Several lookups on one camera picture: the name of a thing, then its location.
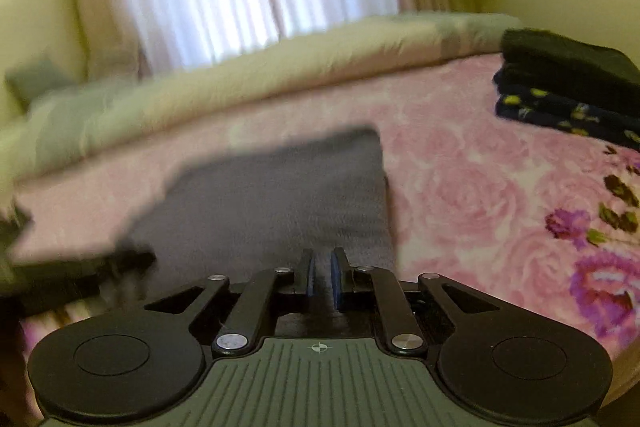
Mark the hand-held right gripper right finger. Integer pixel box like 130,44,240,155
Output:
330,247,501,356

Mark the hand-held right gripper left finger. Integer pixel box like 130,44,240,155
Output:
144,248,317,358

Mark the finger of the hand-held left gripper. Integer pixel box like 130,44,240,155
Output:
102,243,157,303

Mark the purple cardigan with cream trim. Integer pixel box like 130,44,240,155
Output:
119,126,402,304

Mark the pink floral blanket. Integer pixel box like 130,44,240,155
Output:
10,52,640,360

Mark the cream duvet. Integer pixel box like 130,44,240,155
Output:
0,13,523,190

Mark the grey pillow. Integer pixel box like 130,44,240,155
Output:
5,56,75,112

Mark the dark green folded garment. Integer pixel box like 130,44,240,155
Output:
500,28,640,118

